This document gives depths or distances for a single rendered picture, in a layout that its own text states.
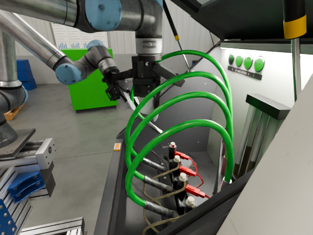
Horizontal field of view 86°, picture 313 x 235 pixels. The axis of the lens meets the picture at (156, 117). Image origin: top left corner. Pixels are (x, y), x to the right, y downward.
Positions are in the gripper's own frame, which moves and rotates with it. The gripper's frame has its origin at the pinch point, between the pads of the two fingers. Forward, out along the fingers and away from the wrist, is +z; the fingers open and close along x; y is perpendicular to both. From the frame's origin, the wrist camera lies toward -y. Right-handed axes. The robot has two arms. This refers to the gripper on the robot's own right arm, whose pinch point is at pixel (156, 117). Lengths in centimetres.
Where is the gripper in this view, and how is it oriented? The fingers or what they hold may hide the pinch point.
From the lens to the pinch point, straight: 57.1
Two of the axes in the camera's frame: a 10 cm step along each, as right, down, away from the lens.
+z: 0.0, 9.1, 4.1
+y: -10.0, 0.4, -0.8
